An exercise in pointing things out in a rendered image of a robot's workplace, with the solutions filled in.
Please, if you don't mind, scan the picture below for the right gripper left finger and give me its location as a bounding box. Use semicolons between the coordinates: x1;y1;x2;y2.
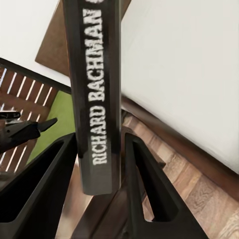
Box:
0;133;77;239

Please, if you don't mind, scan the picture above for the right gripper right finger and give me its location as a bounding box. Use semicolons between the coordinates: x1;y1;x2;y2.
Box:
124;132;209;239

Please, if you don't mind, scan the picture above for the hardback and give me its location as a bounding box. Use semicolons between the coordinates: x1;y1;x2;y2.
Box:
63;0;122;196

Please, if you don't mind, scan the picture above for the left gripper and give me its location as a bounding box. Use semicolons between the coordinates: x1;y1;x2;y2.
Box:
0;118;57;150

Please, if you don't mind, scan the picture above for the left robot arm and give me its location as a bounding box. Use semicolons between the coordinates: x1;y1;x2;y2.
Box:
0;111;57;154

